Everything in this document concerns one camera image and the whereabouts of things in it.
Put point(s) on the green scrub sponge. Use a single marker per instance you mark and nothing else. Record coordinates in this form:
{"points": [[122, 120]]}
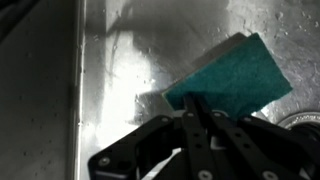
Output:
{"points": [[239, 82]]}

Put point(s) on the stainless steel sink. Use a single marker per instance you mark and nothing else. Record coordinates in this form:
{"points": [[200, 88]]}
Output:
{"points": [[76, 75]]}

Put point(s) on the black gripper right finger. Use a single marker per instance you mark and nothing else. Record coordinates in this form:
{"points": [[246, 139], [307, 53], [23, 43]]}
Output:
{"points": [[264, 150]]}

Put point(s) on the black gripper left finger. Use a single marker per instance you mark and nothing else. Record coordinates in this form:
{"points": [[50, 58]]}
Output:
{"points": [[134, 155]]}

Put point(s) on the sink drain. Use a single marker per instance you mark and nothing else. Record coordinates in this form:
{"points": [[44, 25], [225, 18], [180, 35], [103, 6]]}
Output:
{"points": [[307, 121]]}

